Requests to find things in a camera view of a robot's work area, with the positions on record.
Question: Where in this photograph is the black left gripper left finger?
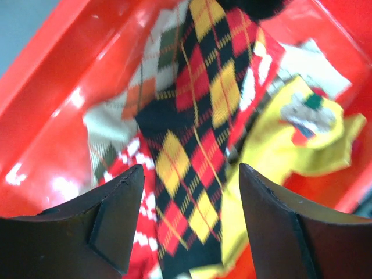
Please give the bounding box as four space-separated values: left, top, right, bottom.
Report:
1 164 145 278

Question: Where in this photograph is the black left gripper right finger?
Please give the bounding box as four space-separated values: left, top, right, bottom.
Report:
239 163 371 278

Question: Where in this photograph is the black red argyle sock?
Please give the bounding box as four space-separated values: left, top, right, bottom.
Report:
135 1 286 278

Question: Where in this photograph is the red white patterned sock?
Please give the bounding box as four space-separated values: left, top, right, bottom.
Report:
106 27 284 278

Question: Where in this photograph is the red plastic bin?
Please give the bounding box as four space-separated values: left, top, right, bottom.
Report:
1 1 371 278

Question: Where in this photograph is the yellow sock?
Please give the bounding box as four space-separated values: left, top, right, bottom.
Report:
190 76 366 278

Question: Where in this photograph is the beige argyle sock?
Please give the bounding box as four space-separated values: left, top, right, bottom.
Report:
83 1 189 187

